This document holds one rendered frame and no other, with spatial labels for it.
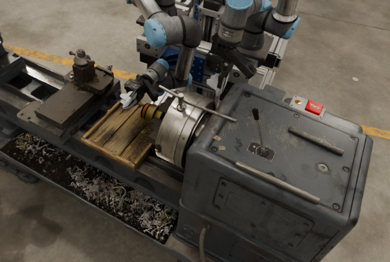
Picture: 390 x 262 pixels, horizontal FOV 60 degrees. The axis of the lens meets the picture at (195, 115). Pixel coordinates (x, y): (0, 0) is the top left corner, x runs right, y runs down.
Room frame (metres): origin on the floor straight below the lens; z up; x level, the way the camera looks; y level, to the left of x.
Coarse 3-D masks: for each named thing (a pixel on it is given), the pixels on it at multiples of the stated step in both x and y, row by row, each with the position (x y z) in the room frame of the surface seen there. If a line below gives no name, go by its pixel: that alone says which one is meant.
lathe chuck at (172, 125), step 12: (192, 96) 0.99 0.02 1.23; (204, 96) 1.02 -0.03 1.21; (168, 108) 0.91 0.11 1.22; (192, 108) 0.92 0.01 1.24; (168, 120) 0.87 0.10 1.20; (180, 120) 0.87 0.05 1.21; (168, 132) 0.83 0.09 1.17; (180, 132) 0.83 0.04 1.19; (156, 144) 0.82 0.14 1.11; (168, 144) 0.81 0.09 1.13; (168, 156) 0.80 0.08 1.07
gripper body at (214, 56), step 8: (216, 40) 0.92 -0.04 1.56; (216, 48) 0.91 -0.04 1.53; (224, 48) 0.91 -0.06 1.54; (208, 56) 0.89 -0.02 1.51; (216, 56) 0.90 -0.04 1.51; (224, 56) 0.90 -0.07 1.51; (208, 64) 0.89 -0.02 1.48; (216, 64) 0.88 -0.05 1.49; (224, 64) 0.87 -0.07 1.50; (232, 64) 0.91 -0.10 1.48; (216, 72) 0.88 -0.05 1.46
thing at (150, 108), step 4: (148, 104) 1.03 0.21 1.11; (152, 104) 1.03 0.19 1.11; (144, 108) 1.00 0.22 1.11; (148, 108) 1.00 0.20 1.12; (152, 108) 1.00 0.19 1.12; (156, 108) 1.00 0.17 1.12; (140, 112) 0.99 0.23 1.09; (144, 112) 0.99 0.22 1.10; (148, 112) 0.98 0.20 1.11; (152, 112) 0.98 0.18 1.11; (156, 112) 0.99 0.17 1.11; (160, 112) 0.99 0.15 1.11; (140, 116) 0.99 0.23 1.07; (144, 116) 0.98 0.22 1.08; (148, 116) 0.97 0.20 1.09; (152, 116) 0.96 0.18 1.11; (156, 116) 0.97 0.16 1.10; (160, 116) 0.97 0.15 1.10; (148, 120) 0.97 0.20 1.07
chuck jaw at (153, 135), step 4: (152, 120) 0.95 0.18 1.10; (156, 120) 0.95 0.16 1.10; (160, 120) 0.95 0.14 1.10; (152, 124) 0.94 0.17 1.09; (156, 124) 0.93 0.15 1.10; (152, 128) 0.90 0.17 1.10; (156, 128) 0.90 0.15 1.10; (152, 132) 0.88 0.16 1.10; (156, 132) 0.88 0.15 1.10; (152, 136) 0.86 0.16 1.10; (156, 136) 0.86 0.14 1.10; (152, 140) 0.85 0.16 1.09; (156, 148) 0.83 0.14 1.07; (160, 148) 0.82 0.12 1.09
